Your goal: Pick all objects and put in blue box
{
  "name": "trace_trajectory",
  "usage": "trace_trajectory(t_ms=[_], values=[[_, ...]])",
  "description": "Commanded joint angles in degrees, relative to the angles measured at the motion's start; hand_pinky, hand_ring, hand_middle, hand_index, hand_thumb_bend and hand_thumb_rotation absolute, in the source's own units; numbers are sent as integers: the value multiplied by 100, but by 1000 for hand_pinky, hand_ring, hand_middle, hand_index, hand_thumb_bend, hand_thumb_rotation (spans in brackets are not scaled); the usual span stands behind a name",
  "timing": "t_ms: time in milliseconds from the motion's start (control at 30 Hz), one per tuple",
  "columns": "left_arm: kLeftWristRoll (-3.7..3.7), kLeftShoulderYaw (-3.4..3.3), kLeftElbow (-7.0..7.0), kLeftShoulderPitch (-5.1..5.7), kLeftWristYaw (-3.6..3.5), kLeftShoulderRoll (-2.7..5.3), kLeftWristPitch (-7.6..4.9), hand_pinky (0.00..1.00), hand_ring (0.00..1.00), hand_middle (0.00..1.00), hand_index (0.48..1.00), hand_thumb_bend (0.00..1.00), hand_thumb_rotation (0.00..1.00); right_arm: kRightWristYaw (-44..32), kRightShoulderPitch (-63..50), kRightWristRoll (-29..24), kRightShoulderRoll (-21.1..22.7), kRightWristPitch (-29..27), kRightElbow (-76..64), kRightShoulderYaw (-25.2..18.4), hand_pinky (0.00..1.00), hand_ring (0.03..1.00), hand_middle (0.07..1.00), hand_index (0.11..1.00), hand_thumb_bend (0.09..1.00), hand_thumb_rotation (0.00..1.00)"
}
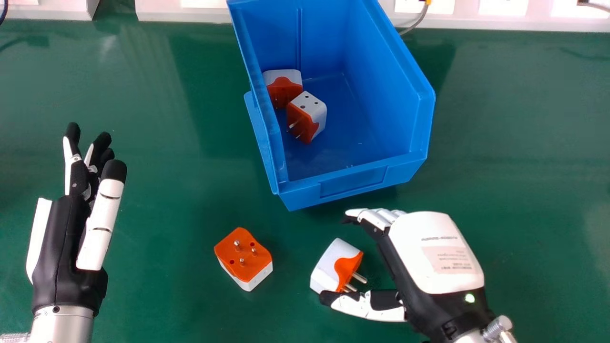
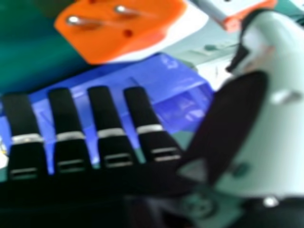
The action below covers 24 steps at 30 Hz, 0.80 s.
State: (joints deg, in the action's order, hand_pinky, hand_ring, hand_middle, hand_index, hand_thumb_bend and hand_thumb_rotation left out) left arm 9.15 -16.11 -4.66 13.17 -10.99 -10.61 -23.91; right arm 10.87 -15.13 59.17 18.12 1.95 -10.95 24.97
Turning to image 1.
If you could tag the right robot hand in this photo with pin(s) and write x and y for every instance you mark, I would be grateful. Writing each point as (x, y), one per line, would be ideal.
(429, 267)

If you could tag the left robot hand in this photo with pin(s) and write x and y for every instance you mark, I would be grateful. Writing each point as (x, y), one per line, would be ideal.
(66, 247)

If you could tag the white-and-orange plug adapter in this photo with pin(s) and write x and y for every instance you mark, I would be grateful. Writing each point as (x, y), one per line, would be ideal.
(306, 116)
(243, 257)
(333, 264)
(283, 85)

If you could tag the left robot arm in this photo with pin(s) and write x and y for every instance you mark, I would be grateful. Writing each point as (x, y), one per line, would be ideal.
(57, 326)

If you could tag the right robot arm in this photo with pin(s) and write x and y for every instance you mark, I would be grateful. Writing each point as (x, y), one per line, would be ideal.
(491, 333)

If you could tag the blue plastic bin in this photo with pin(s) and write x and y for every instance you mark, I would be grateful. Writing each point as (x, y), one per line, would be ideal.
(343, 114)

